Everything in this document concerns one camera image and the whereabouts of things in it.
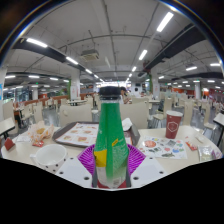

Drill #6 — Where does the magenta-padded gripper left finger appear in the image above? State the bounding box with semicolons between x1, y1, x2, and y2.
54;143;97;188

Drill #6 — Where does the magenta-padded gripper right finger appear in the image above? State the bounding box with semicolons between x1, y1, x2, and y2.
127;144;169;189

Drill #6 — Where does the green plastic drink bottle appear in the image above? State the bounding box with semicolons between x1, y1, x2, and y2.
93;85;131;190

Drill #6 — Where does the brown food tray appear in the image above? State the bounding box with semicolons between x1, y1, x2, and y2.
52;120;141;148

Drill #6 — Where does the colourful sticker sheet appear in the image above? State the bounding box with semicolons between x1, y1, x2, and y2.
138;136;189;160

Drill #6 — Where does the white polka-dot mug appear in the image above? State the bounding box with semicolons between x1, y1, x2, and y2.
29;143;69;175

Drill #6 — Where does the white paper napkin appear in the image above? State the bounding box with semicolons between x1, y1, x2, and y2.
121;117;134;132

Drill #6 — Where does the beige chairs group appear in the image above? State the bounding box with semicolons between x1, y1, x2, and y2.
3;94;218;131

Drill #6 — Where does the red paper cup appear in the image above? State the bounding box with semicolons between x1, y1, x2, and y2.
165;110;184;140

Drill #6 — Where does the red sauce packet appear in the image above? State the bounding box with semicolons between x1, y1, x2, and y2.
185;140;198;152
32;140;45;148

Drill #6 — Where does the person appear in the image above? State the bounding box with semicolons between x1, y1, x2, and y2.
119;86;133;105

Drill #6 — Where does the clear plastic bag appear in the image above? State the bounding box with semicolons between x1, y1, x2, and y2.
197;143;223;163

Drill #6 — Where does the small red box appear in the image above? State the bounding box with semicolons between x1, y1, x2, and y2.
3;137;16;151

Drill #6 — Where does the beige table with black leg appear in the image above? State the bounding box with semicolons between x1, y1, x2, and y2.
213;112;224;148
0;117;16;139

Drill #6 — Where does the ceiling air conditioner unit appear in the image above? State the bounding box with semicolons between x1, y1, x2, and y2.
80;49;100;63

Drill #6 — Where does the ceiling lights group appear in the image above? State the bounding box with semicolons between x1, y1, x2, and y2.
4;11;223;91

